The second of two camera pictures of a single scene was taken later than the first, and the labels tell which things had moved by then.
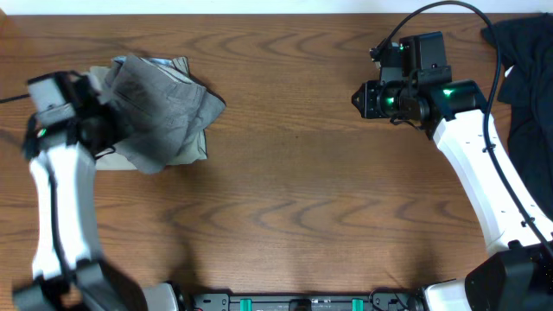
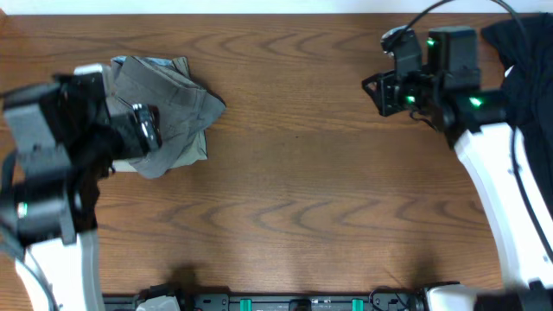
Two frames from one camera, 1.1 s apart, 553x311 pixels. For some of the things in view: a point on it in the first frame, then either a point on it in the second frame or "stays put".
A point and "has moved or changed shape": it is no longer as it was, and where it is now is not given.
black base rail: x=308 y=301 stays put
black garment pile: x=526 y=91 stays put
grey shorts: x=163 y=106 has moved or changed shape
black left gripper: x=123 y=126 → x=131 y=147
